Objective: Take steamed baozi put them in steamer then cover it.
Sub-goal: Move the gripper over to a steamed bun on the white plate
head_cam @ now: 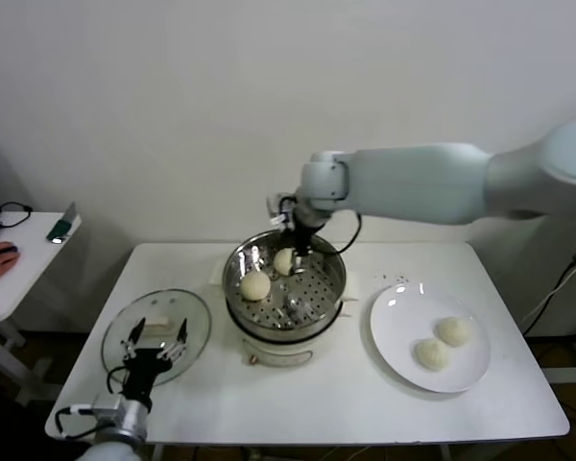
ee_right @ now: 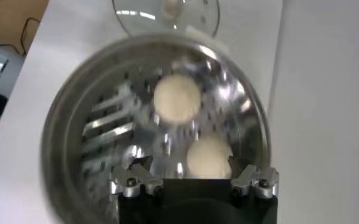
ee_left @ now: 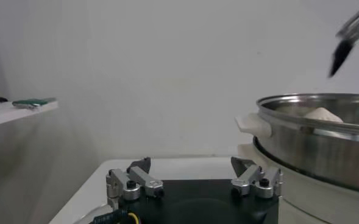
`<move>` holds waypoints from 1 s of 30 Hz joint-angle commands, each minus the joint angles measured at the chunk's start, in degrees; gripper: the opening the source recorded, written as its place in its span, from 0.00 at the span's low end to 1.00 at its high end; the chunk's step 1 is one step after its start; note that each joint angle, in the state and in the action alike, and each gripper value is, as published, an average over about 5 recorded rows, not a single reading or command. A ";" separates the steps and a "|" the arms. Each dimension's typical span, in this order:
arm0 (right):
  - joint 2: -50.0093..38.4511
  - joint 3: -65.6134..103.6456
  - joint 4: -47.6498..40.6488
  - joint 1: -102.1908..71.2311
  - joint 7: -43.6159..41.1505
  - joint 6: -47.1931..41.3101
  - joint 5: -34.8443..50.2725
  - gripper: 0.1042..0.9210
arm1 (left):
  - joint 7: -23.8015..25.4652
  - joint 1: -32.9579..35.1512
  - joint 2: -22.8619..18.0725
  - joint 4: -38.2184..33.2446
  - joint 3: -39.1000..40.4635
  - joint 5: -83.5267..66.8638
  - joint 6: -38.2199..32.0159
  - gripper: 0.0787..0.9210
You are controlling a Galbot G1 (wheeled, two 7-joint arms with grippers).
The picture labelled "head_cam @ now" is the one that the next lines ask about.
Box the black cable with white connector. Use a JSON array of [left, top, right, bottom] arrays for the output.
[[53, 405, 97, 441]]

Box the black cable on side table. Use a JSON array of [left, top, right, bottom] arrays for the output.
[[0, 201, 34, 231]]

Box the white rack frame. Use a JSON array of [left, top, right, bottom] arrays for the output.
[[527, 330, 576, 383]]

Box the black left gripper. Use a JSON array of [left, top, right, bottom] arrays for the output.
[[119, 316, 189, 409]]

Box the glass lid with beige handle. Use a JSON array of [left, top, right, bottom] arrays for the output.
[[100, 287, 212, 385]]

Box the white steamed baozi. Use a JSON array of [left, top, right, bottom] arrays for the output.
[[272, 248, 297, 278], [415, 337, 451, 372], [435, 316, 472, 348], [240, 272, 272, 303]]

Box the white side table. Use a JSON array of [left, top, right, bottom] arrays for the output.
[[0, 210, 83, 409]]

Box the stainless steel steamer basket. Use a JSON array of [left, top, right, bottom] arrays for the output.
[[210, 228, 364, 337]]

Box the silver right wrist camera block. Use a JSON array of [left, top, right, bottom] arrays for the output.
[[267, 191, 297, 230]]

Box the white round plate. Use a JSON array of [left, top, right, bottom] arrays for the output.
[[368, 282, 492, 395]]

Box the green flat device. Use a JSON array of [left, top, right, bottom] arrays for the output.
[[45, 201, 82, 245]]

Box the silver wrist camera block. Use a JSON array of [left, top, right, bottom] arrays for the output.
[[91, 393, 133, 424], [267, 191, 297, 230]]

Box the silver left wrist camera block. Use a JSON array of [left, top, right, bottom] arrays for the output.
[[91, 393, 133, 424]]

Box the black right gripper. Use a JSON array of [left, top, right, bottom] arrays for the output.
[[290, 215, 318, 277]]

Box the white electric cooker base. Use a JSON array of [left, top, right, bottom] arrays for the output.
[[209, 258, 364, 369]]

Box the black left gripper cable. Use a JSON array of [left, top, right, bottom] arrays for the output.
[[106, 365, 131, 395]]

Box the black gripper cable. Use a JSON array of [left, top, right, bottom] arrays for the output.
[[316, 210, 364, 255], [106, 365, 131, 395]]

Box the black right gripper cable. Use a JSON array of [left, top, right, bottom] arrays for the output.
[[316, 210, 364, 255]]

